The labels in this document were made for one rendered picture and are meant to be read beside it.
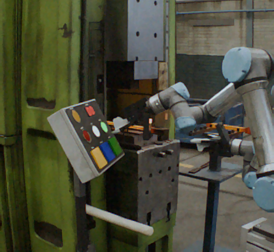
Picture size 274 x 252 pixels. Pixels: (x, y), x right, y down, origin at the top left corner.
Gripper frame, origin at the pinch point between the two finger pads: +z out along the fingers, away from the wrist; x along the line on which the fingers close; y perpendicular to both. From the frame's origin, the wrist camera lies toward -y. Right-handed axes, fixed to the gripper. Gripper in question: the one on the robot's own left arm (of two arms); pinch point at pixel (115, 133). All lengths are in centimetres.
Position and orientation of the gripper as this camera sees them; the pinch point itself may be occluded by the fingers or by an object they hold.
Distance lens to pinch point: 167.3
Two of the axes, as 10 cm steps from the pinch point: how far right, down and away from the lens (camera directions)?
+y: -4.8, -8.8, -0.1
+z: -8.4, 4.5, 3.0
